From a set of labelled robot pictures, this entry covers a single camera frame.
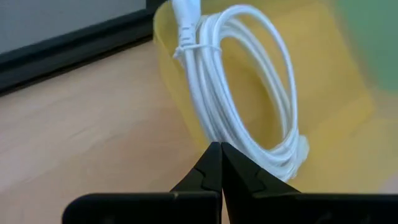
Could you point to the green plastic bin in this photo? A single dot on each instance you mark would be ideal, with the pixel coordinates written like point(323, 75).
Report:
point(373, 40)

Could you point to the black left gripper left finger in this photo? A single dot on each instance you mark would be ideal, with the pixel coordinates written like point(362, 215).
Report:
point(186, 208)

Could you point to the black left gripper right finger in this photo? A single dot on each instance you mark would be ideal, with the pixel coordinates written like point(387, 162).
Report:
point(264, 208)

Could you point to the yellow plastic bin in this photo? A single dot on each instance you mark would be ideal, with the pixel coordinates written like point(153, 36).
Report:
point(326, 77)

